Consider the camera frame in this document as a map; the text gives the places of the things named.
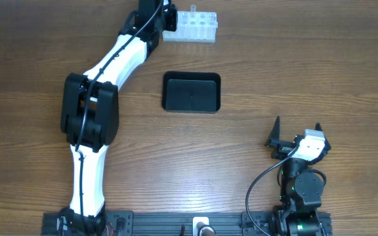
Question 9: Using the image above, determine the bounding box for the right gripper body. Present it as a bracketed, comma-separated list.
[267, 139, 300, 161]

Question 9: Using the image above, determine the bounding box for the black tray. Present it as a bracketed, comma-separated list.
[161, 71, 222, 115]

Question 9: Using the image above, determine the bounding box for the white test tube rack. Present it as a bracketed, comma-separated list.
[161, 10, 219, 44]

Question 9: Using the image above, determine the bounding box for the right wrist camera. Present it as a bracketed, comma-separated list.
[296, 128, 327, 162]

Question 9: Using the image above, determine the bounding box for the black cable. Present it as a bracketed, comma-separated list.
[73, 0, 165, 153]
[244, 147, 300, 236]

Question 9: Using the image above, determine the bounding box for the mounting rail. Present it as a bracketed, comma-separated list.
[41, 210, 333, 236]

